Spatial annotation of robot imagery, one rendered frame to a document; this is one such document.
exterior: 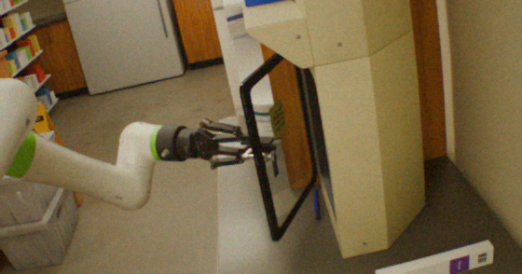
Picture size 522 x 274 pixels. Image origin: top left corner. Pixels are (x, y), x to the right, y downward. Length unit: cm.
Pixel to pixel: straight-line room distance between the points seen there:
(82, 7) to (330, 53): 526
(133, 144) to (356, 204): 58
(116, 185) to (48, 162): 20
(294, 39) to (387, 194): 41
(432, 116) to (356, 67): 56
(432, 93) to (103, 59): 506
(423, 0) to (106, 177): 93
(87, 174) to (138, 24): 485
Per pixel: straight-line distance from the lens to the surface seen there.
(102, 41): 621
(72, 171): 129
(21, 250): 339
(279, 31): 102
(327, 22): 103
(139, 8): 605
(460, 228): 134
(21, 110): 105
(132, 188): 137
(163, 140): 134
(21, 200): 318
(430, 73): 153
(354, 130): 111
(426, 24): 149
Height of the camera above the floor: 174
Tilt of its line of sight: 24 degrees down
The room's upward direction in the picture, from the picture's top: 12 degrees counter-clockwise
